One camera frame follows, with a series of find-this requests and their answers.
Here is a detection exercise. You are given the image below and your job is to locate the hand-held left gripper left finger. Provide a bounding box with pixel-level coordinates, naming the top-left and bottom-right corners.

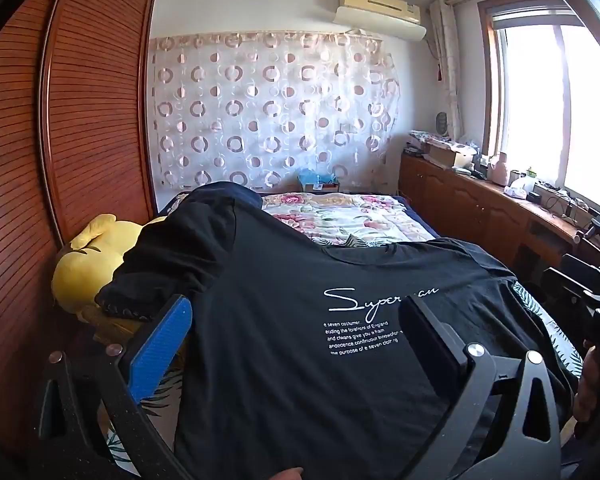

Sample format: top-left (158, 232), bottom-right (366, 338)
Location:
top-left (37, 295), bottom-right (197, 480)

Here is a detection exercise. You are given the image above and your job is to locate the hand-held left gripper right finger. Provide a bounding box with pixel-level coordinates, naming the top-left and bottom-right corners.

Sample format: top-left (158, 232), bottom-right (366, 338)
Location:
top-left (399, 300), bottom-right (563, 480)

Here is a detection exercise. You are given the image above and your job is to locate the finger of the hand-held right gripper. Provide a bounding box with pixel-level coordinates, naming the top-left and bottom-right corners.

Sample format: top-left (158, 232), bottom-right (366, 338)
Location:
top-left (561, 254), bottom-right (600, 288)
top-left (542, 267), bottom-right (600, 308)

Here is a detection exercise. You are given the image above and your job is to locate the black printed t-shirt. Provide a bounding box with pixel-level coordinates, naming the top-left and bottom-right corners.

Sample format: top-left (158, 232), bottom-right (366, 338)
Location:
top-left (172, 197), bottom-right (583, 480)

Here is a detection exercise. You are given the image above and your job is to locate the person's right hand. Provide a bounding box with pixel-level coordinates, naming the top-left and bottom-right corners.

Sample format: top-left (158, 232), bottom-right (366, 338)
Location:
top-left (574, 341), bottom-right (600, 425)

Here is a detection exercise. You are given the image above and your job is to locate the yellow folded blanket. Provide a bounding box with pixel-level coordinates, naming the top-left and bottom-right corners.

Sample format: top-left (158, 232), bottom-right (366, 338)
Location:
top-left (91, 307), bottom-right (131, 353)

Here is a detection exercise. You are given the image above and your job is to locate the navy folded garment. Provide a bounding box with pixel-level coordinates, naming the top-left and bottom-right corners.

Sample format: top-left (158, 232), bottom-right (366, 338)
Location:
top-left (96, 181), bottom-right (261, 318)

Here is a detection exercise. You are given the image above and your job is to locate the yellow plush toy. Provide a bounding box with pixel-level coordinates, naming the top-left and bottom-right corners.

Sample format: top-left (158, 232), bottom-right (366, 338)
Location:
top-left (51, 213), bottom-right (168, 323)

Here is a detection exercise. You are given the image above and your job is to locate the pink bottle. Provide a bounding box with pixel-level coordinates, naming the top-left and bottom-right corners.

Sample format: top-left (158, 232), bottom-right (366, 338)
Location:
top-left (489, 151), bottom-right (512, 185)

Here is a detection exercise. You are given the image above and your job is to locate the long wooden cabinet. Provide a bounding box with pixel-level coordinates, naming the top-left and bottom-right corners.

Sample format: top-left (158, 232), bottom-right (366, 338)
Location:
top-left (399, 151), bottom-right (600, 283)

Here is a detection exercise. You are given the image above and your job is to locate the floral quilt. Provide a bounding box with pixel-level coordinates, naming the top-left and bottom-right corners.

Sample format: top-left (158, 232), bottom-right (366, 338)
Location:
top-left (259, 192), bottom-right (438, 249)

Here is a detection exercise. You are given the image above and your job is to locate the cardboard box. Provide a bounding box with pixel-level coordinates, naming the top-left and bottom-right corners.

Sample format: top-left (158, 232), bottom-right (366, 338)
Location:
top-left (422, 139), bottom-right (477, 169)

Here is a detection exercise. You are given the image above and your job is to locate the window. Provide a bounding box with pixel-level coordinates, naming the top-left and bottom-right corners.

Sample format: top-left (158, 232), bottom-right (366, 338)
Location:
top-left (477, 0), bottom-right (600, 217)

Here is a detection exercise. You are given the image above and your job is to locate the small grey fan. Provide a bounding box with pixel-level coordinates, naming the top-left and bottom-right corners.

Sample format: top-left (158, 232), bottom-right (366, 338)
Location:
top-left (432, 112), bottom-right (454, 139)

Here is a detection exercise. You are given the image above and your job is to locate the teal box by curtain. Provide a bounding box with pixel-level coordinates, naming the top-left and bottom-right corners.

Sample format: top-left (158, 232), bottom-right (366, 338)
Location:
top-left (298, 168), bottom-right (338, 192)

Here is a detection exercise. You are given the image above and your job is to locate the bunched window curtain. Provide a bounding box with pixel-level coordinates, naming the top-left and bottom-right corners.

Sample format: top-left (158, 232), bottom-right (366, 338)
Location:
top-left (428, 0), bottom-right (464, 142)

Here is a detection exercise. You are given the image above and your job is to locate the circle patterned sheer curtain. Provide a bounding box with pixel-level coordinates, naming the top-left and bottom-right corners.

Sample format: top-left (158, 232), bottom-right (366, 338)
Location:
top-left (147, 29), bottom-right (402, 192)

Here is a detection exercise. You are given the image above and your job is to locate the wall air conditioner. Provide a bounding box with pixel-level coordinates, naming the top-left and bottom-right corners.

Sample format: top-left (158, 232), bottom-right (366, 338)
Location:
top-left (333, 0), bottom-right (427, 42)

